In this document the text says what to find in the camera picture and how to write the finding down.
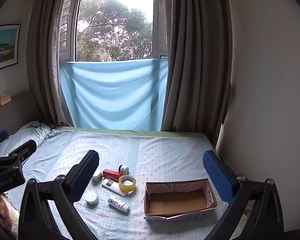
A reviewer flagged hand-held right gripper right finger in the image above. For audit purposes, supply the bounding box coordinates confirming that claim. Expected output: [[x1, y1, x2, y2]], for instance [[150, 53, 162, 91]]
[[202, 150, 284, 240]]

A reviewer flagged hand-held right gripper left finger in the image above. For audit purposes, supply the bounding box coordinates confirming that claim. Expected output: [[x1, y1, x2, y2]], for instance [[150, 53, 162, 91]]
[[18, 149, 100, 240]]

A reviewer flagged green and white jar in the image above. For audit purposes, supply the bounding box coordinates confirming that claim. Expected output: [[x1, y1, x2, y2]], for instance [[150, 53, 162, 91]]
[[92, 169, 103, 186]]

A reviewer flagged white round jar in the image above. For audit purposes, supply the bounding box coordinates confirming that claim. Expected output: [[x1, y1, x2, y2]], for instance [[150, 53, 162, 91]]
[[84, 191, 100, 205]]

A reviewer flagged small red box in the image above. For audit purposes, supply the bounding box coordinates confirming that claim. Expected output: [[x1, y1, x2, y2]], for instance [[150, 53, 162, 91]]
[[102, 169, 122, 180]]

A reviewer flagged white remote control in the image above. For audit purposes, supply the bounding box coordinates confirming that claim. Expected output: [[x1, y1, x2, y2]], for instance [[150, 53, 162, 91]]
[[101, 177, 130, 197]]

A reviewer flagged white printed bottle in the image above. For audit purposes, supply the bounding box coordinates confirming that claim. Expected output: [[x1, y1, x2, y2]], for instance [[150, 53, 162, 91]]
[[107, 195, 130, 213]]

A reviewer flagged pink floral cardboard box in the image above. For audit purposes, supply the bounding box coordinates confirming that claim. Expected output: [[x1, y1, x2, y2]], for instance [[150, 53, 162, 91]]
[[143, 178, 218, 222]]

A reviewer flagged person's left hand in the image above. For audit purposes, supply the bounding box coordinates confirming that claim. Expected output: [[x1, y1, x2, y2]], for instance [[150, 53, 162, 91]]
[[0, 194, 13, 230]]

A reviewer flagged crumpled light blue quilt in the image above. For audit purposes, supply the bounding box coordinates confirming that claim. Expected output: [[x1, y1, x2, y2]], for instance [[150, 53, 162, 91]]
[[0, 121, 58, 155]]

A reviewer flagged beige padded headboard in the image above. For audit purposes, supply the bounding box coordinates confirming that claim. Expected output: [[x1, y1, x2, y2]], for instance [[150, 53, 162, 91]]
[[0, 90, 57, 135]]

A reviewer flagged yellow tape roll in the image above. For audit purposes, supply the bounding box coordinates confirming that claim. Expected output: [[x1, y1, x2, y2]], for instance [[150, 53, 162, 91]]
[[118, 175, 137, 192]]

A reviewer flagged checked floral bed sheet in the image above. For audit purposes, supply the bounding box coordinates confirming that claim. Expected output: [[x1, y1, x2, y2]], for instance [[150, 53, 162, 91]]
[[0, 126, 250, 240]]

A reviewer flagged light blue hanging cloth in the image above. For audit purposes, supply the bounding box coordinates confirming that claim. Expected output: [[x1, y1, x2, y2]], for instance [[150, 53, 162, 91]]
[[59, 58, 169, 132]]

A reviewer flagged brown curtain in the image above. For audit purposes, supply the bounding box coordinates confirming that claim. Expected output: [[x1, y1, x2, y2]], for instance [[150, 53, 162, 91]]
[[27, 0, 84, 127], [161, 0, 233, 148]]

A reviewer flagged window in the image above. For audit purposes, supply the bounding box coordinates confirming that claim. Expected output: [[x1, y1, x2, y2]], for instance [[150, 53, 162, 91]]
[[61, 0, 169, 62]]

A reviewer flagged framed wall poster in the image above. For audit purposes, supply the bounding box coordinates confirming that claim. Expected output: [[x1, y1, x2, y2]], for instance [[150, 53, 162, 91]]
[[0, 24, 22, 74]]

